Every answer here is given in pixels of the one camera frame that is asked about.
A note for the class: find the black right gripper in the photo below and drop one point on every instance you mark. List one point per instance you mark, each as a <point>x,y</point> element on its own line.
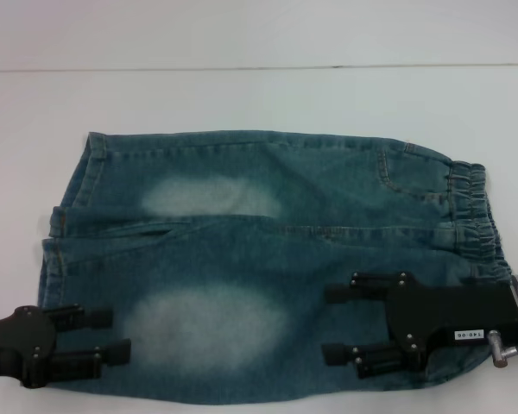
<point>449,312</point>

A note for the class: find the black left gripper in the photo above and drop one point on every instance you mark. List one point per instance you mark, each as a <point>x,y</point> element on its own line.
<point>30,328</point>

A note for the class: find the blue faded denim shorts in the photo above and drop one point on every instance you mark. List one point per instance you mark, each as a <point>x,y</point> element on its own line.
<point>250,241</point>

